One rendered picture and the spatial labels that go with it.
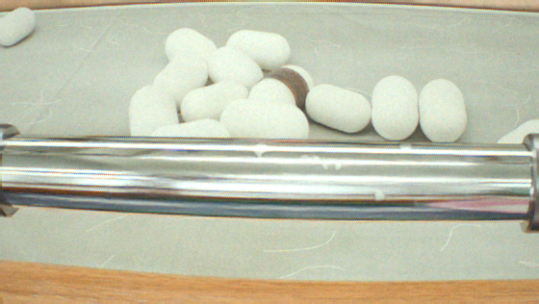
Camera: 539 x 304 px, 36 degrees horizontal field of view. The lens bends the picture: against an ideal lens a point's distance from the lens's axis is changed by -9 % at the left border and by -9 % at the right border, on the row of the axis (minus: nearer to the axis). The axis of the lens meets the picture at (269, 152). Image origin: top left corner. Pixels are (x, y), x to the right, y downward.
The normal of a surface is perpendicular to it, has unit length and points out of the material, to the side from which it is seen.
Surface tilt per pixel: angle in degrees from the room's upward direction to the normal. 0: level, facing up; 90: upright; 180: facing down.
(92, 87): 0
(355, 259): 0
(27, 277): 0
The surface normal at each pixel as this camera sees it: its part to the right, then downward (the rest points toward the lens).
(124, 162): -0.09, -0.45
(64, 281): -0.04, -0.87
